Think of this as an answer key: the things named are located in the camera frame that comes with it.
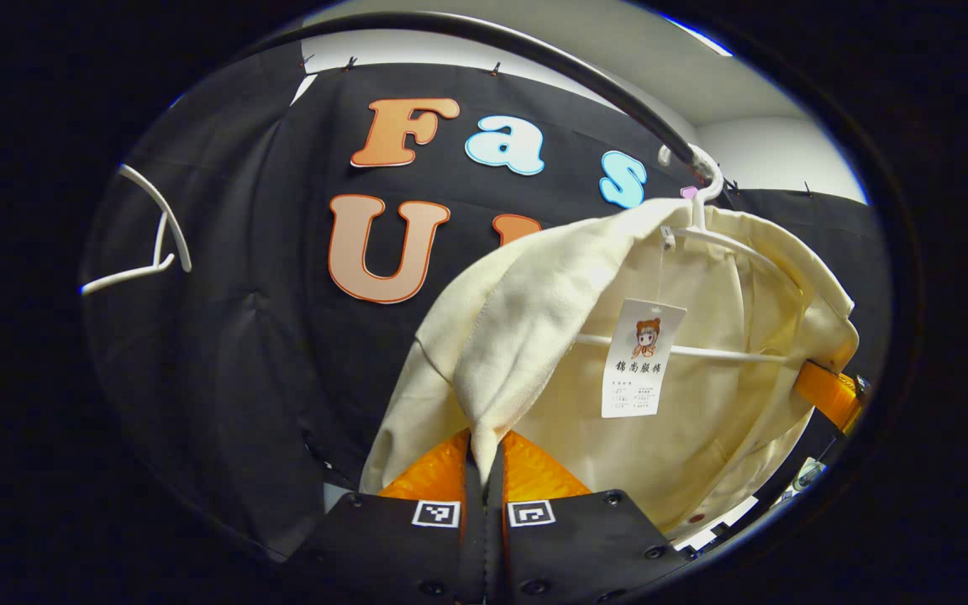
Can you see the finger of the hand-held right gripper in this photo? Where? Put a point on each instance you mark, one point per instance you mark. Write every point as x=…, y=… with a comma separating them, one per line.
x=828, y=391

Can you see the white hanger under jacket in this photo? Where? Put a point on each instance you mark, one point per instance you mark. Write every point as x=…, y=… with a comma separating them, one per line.
x=702, y=352

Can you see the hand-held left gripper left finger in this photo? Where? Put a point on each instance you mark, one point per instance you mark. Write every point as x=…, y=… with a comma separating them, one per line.
x=400, y=546

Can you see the empty white hanger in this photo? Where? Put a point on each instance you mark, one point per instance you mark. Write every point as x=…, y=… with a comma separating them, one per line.
x=127, y=276

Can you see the cream button jacket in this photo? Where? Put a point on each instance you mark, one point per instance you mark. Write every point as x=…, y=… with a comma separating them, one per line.
x=534, y=302

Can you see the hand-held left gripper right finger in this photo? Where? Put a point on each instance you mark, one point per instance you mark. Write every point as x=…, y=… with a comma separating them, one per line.
x=568, y=546

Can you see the black backdrop cloth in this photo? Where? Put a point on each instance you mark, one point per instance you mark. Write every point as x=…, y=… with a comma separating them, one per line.
x=240, y=336

